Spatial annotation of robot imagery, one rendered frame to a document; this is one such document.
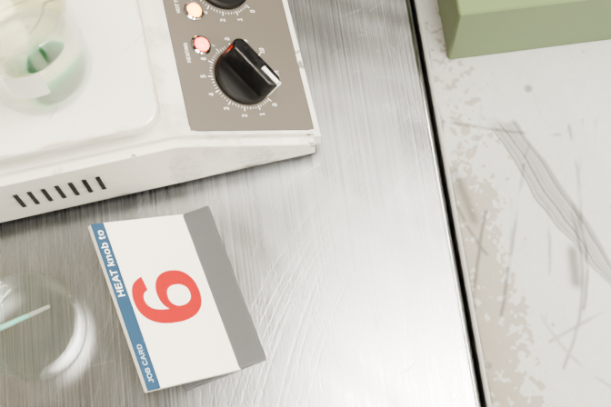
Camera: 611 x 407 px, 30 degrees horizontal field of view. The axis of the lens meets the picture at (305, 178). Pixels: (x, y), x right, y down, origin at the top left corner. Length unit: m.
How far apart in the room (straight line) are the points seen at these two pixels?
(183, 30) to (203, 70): 0.02
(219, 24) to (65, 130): 0.11
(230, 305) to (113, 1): 0.17
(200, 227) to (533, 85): 0.20
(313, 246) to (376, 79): 0.10
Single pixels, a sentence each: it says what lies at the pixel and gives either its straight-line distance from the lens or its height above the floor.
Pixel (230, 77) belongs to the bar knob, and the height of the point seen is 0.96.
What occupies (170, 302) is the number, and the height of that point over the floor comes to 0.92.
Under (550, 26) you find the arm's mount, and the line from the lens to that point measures 0.64.
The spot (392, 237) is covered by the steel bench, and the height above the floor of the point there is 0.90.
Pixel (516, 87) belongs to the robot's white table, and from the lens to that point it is 0.65.
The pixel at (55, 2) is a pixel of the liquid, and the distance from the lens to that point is 0.53.
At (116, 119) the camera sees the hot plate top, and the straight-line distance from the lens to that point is 0.55.
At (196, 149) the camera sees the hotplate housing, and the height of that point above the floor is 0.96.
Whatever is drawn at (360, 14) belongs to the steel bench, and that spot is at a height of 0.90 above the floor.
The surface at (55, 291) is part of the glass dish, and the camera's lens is 0.62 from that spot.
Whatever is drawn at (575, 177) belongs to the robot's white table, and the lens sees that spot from 0.64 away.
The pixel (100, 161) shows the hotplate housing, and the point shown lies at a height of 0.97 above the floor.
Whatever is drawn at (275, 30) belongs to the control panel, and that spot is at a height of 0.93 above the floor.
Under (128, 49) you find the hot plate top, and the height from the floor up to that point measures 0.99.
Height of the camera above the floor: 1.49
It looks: 72 degrees down
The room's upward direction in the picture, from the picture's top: 3 degrees counter-clockwise
